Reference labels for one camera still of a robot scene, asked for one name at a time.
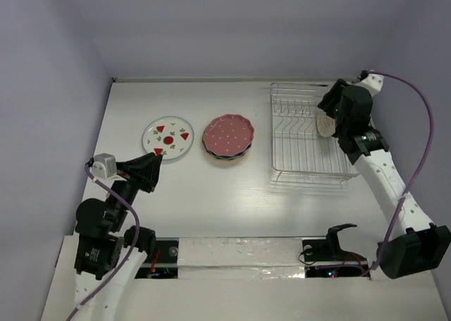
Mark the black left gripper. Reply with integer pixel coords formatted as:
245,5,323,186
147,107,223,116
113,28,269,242
108,150,163,228

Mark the pink plate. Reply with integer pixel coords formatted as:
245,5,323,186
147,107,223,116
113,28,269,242
316,111,335,138

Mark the white watermelon pattern plate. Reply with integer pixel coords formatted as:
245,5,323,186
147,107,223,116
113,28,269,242
142,116,194,161

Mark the maroon dotted plate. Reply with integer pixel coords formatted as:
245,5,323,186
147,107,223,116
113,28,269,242
202,114,254,156

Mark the blue dotted plate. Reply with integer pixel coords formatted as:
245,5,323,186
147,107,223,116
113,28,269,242
204,144,252,161

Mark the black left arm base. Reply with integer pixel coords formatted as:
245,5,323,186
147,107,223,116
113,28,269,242
135,239,179,279

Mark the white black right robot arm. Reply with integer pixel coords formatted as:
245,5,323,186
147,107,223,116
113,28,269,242
318,73,450,279

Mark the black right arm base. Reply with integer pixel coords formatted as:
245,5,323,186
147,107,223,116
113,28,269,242
301,223,361,265

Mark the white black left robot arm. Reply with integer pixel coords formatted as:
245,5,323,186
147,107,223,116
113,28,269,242
67,152,163,320

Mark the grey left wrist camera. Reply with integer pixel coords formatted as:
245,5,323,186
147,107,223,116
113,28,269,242
88,153,118,180

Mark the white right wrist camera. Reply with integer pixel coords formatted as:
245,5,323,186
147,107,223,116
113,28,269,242
356,70,384,96

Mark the clear wire dish rack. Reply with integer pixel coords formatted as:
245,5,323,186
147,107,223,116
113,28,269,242
269,82,359,186

